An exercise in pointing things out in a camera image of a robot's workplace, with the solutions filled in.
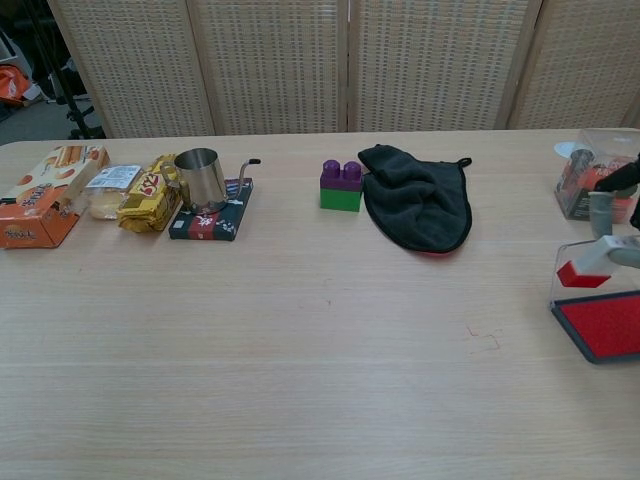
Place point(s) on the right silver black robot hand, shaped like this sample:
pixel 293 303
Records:
pixel 602 215

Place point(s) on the white and red block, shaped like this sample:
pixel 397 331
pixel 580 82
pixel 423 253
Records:
pixel 582 277

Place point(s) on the clear box red black items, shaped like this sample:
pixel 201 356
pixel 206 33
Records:
pixel 575 190

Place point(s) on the white round disc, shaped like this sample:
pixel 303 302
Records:
pixel 564 149

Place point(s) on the red ink pad clear lid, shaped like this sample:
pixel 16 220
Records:
pixel 605 330

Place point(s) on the black cloth mitt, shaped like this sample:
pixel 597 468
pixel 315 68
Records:
pixel 420 205

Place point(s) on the purple toy brick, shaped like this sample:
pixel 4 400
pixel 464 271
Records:
pixel 342 175

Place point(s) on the wooden rattan folding screen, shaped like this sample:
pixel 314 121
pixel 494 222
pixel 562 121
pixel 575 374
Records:
pixel 280 65

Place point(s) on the dark patterned flat box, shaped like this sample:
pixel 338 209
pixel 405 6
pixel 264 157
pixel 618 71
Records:
pixel 210 225

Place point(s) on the steel gooseneck pitcher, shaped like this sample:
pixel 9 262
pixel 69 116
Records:
pixel 200 180

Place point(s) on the gold snack pack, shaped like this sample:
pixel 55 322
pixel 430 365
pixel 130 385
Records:
pixel 147 200

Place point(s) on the clear wrapped bread packet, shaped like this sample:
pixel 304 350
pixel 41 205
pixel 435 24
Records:
pixel 107 195

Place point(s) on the black tripod stand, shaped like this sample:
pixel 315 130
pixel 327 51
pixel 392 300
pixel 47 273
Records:
pixel 65 75

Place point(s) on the orange biscuit box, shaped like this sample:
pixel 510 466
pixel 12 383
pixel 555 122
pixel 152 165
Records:
pixel 35 210

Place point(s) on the orange bag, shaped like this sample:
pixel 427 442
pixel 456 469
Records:
pixel 14 85

